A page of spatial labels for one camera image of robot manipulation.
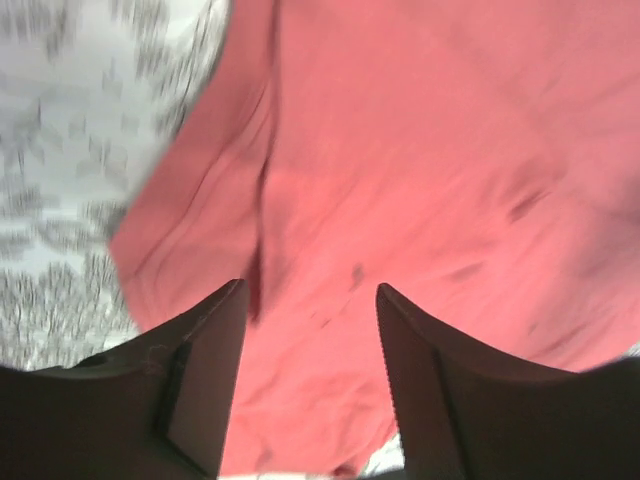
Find salmon pink polo shirt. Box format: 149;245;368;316
111;0;639;476

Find floral patterned table mat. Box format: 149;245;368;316
1;1;404;479

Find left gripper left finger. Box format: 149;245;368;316
1;279;249;480

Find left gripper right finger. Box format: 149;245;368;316
376;284;639;479

